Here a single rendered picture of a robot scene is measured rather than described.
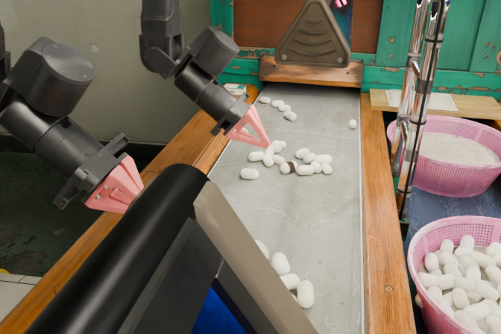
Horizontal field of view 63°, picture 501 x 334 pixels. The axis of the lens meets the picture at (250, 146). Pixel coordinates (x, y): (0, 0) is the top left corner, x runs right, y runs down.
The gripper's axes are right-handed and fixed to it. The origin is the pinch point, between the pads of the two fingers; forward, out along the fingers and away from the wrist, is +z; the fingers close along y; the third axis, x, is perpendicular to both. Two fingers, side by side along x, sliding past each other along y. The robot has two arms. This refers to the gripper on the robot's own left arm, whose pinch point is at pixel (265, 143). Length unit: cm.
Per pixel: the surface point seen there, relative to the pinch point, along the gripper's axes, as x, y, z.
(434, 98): -21, 47, 31
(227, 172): 11.6, 2.0, -1.0
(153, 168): 18.1, -3.7, -12.6
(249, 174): 7.2, -0.1, 2.1
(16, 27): 105, 122, -121
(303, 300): -1.4, -29.3, 13.1
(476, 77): -32, 54, 37
